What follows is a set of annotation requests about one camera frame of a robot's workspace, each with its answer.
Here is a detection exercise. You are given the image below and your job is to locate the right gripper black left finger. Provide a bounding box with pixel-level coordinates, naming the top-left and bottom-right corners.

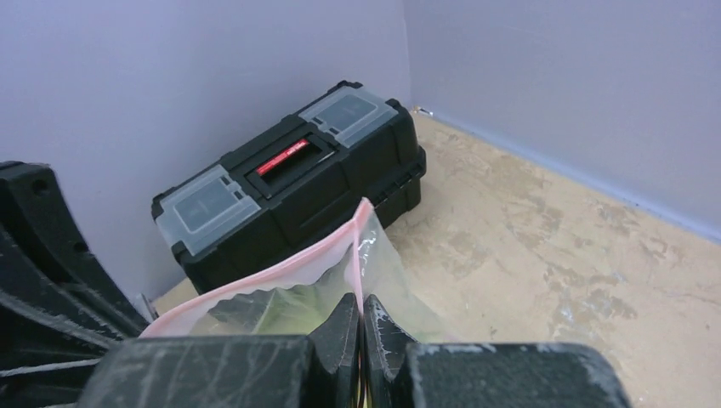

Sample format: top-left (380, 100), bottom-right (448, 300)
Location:
top-left (306, 293), bottom-right (361, 407)

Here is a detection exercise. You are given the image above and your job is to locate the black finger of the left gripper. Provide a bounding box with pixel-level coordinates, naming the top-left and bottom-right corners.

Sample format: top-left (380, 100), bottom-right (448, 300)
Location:
top-left (1, 161), bottom-right (149, 407)

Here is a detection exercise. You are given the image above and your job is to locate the black plastic toolbox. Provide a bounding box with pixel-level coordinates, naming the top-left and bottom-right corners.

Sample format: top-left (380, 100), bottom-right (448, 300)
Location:
top-left (151, 81), bottom-right (427, 294)

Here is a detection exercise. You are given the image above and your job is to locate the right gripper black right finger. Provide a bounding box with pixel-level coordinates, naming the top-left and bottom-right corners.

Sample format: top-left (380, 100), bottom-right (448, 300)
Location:
top-left (362, 295), bottom-right (417, 407)

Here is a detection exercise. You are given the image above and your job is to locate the green toy bok choy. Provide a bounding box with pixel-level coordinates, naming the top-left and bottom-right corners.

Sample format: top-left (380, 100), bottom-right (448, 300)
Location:
top-left (198, 284), bottom-right (347, 335)

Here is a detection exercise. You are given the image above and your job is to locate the clear zip top bag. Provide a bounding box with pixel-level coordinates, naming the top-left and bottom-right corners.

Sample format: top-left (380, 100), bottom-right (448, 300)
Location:
top-left (141, 199), bottom-right (459, 343)

